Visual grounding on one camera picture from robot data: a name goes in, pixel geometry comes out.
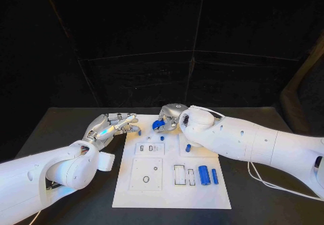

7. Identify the thick blue cylinder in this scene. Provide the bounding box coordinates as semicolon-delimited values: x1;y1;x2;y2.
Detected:
198;165;212;186

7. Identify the blue gear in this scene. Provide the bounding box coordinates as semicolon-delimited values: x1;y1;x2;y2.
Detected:
152;120;168;130

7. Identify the white cable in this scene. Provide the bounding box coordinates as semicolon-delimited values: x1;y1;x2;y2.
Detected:
248;161;324;201
189;105;227;119
29;210;42;225

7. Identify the white task board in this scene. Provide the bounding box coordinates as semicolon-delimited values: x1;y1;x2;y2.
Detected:
111;114;232;210

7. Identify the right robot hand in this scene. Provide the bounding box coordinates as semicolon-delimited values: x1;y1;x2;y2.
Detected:
153;103;191;133

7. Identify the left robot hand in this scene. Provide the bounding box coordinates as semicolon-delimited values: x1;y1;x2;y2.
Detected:
83;112;142;151

